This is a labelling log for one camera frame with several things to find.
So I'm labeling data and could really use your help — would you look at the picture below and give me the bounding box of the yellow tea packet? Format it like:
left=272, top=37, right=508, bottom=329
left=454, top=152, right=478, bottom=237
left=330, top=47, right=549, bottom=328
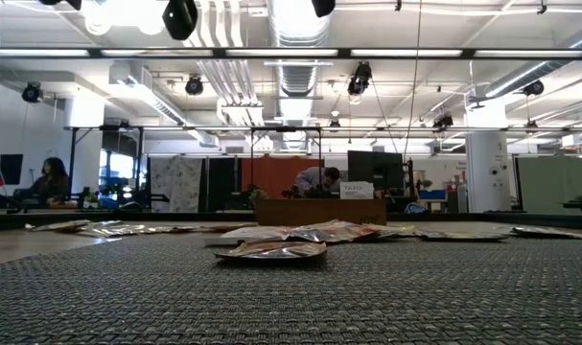
left=112, top=223, right=151, bottom=236

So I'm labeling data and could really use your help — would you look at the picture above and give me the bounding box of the black ceiling spotlight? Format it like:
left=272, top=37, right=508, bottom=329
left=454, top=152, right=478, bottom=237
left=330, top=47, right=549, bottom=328
left=346, top=60, right=374, bottom=97
left=431, top=112, right=455, bottom=131
left=521, top=79, right=546, bottom=98
left=20, top=80, right=45, bottom=104
left=183, top=74, right=205, bottom=97

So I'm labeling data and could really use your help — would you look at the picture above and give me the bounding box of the white patterned curtain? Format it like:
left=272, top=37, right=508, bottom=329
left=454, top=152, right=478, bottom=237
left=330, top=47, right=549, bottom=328
left=149, top=155, right=204, bottom=214

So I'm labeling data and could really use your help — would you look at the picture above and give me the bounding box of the dark partition panel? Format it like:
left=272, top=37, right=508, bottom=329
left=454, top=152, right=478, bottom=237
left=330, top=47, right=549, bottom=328
left=204, top=156, right=242, bottom=212

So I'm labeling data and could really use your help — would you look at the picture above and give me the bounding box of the person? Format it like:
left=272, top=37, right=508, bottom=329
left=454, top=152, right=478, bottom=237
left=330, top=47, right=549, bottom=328
left=12, top=156, right=71, bottom=207
left=293, top=166, right=342, bottom=196

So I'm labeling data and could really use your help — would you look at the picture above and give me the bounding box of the orange partition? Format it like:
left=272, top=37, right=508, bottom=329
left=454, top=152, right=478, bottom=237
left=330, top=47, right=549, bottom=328
left=241, top=155, right=323, bottom=200

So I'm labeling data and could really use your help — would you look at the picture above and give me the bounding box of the small potted plant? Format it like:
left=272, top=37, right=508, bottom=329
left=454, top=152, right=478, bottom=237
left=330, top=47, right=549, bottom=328
left=246, top=186, right=268, bottom=210

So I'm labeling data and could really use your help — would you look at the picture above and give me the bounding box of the wooden compartment box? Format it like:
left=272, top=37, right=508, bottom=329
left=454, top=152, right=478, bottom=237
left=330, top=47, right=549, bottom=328
left=255, top=198, right=387, bottom=226

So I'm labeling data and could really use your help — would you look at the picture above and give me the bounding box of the white round pillar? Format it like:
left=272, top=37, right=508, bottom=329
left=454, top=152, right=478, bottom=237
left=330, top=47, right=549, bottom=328
left=465, top=131, right=512, bottom=214

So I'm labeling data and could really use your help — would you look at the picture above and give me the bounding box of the grey cabinet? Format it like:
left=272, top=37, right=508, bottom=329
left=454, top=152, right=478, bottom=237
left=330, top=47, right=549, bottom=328
left=443, top=184, right=467, bottom=214

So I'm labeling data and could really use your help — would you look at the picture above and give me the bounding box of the green partition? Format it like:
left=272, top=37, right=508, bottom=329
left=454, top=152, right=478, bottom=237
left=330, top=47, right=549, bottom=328
left=516, top=155, right=582, bottom=215

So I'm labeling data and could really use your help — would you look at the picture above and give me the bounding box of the grey woven placemat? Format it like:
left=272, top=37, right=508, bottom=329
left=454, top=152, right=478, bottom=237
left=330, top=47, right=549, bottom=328
left=0, top=234, right=582, bottom=345

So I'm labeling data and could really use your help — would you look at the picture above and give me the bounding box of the thin hanging cable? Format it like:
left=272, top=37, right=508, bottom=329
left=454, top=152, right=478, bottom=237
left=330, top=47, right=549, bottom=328
left=403, top=0, right=424, bottom=162

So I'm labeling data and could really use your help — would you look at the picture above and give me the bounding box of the black background rig frame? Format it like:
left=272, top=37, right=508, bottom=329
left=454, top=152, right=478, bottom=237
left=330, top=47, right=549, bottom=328
left=67, top=125, right=146, bottom=210
left=249, top=126, right=323, bottom=193

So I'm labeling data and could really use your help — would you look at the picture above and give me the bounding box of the black wall monitor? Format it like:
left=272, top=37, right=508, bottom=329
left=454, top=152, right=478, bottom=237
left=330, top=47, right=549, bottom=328
left=0, top=152, right=24, bottom=187

